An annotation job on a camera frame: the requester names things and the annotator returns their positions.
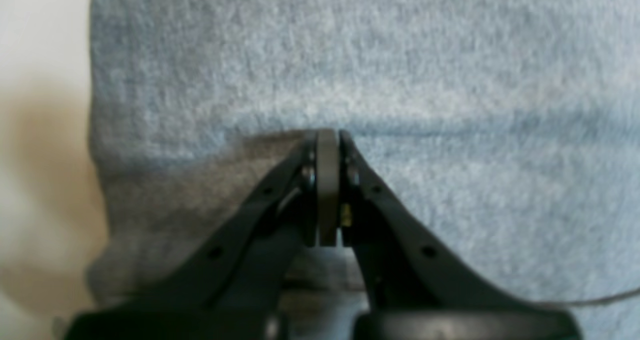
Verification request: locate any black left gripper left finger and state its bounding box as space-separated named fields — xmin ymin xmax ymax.
xmin=65 ymin=130 xmax=320 ymax=340

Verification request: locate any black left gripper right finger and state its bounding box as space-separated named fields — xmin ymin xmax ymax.
xmin=318 ymin=129 xmax=582 ymax=340

